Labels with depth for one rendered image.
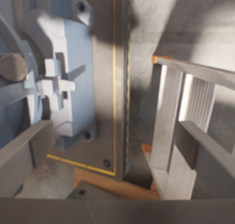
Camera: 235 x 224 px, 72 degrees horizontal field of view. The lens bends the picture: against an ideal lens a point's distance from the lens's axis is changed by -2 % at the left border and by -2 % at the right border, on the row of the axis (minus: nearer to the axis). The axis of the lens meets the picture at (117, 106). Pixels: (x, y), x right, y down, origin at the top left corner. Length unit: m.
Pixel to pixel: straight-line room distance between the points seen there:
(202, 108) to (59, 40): 0.45
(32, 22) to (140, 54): 0.55
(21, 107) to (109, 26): 0.38
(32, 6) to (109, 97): 0.38
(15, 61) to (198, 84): 0.44
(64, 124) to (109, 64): 0.27
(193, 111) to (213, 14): 0.54
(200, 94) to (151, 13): 0.57
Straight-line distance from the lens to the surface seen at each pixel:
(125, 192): 1.10
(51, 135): 0.17
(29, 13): 0.63
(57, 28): 0.54
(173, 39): 0.92
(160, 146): 0.80
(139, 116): 1.00
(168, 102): 0.72
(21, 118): 0.50
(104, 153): 0.74
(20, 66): 0.39
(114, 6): 0.62
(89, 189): 1.16
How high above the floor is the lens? 0.91
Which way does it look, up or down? 63 degrees down
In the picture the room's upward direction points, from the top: 124 degrees counter-clockwise
